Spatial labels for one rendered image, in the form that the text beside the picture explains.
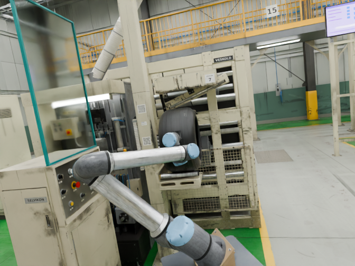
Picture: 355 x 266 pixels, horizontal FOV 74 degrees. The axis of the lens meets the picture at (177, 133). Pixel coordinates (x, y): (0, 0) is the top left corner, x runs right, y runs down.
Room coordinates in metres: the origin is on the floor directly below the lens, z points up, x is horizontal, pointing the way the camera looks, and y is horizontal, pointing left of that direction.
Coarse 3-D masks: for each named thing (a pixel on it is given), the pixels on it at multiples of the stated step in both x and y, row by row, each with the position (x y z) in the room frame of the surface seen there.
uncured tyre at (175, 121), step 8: (168, 112) 2.01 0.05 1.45; (176, 112) 1.98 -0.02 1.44; (184, 112) 1.95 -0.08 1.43; (192, 112) 2.00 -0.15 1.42; (160, 120) 1.98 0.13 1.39; (168, 120) 1.92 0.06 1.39; (176, 120) 1.90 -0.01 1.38; (184, 120) 1.88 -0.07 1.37; (192, 120) 1.91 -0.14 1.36; (160, 128) 1.91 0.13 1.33; (168, 128) 1.87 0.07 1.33; (176, 128) 1.85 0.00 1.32; (184, 128) 1.84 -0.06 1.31; (192, 128) 1.86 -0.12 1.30; (160, 136) 1.88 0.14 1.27; (184, 136) 1.82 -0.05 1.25; (192, 136) 1.83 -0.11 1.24; (160, 144) 1.88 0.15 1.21; (184, 144) 1.81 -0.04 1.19; (200, 144) 2.26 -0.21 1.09; (200, 152) 2.20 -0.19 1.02; (192, 160) 1.84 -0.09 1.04; (200, 160) 2.00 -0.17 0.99; (168, 168) 1.94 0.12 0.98; (176, 168) 1.91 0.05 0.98; (184, 168) 1.91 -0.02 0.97; (192, 168) 1.91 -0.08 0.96
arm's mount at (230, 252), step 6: (216, 228) 1.29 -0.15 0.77; (216, 234) 1.25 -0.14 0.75; (228, 246) 1.11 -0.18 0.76; (228, 252) 1.09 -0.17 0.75; (234, 252) 1.08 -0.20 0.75; (228, 258) 1.07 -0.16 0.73; (234, 258) 1.08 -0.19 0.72; (222, 264) 1.06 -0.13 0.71; (228, 264) 1.07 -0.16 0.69; (234, 264) 1.08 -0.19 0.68
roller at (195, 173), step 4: (180, 172) 1.97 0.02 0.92; (184, 172) 1.96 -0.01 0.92; (188, 172) 1.95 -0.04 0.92; (192, 172) 1.94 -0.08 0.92; (196, 172) 1.93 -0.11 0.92; (160, 176) 1.99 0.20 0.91; (164, 176) 1.98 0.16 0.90; (168, 176) 1.97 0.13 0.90; (172, 176) 1.97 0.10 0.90; (176, 176) 1.96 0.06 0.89; (180, 176) 1.95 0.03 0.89; (184, 176) 1.95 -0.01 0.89; (188, 176) 1.95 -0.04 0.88
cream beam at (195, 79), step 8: (192, 72) 2.25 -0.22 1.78; (200, 72) 2.24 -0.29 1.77; (208, 72) 2.23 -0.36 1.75; (216, 72) 2.21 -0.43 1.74; (160, 80) 2.31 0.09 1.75; (168, 80) 2.29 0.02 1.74; (176, 80) 2.28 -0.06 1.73; (184, 80) 2.27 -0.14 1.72; (192, 80) 2.25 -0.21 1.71; (200, 80) 2.24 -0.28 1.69; (216, 80) 2.21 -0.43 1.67; (160, 88) 2.31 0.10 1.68; (168, 88) 2.30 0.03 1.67; (176, 88) 2.28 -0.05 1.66; (184, 88) 2.27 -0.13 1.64
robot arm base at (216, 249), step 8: (216, 240) 1.13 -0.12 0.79; (208, 248) 1.08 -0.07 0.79; (216, 248) 1.10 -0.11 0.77; (224, 248) 1.11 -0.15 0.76; (208, 256) 1.07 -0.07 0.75; (216, 256) 1.07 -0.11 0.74; (224, 256) 1.08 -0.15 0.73; (200, 264) 1.09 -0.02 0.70; (208, 264) 1.07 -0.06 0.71; (216, 264) 1.06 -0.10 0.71
